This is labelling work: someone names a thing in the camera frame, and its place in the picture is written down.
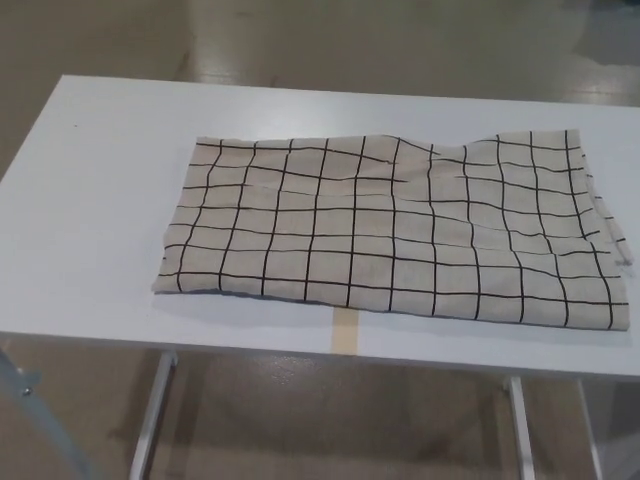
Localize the white towel with black grid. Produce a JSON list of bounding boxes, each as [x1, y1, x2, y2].
[[152, 128, 635, 332]]

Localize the beige tape strip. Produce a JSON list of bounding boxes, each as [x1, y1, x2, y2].
[[330, 308, 361, 354]]

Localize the white table leg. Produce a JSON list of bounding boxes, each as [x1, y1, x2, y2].
[[508, 377, 544, 480], [576, 379, 609, 480], [127, 349, 179, 480]]

